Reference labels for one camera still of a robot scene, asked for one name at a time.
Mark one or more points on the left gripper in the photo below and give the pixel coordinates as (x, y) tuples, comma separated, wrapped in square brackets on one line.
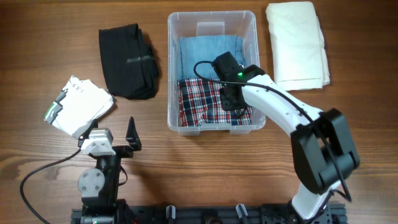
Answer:
[(134, 141)]

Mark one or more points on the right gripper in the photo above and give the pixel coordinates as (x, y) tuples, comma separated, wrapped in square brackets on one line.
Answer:
[(226, 102)]

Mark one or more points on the red plaid shirt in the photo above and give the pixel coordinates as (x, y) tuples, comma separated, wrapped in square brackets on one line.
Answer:
[(200, 103)]

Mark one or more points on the white printed shirt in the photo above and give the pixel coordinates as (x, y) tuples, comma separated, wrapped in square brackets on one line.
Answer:
[(77, 105)]

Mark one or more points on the black garment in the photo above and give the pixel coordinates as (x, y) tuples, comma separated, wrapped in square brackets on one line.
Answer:
[(128, 62)]

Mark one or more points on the blue denim jeans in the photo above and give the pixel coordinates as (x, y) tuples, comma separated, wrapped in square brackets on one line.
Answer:
[(206, 48)]

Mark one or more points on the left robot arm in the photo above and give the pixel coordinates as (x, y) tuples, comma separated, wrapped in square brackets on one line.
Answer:
[(99, 185)]

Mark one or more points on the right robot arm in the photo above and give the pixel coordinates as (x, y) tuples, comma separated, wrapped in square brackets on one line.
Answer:
[(323, 149)]

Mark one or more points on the clear plastic storage bin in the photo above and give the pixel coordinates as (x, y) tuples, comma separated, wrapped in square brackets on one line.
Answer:
[(190, 24)]

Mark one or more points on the folded cream white cloth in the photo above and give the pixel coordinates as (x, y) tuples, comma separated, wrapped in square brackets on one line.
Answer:
[(298, 46)]

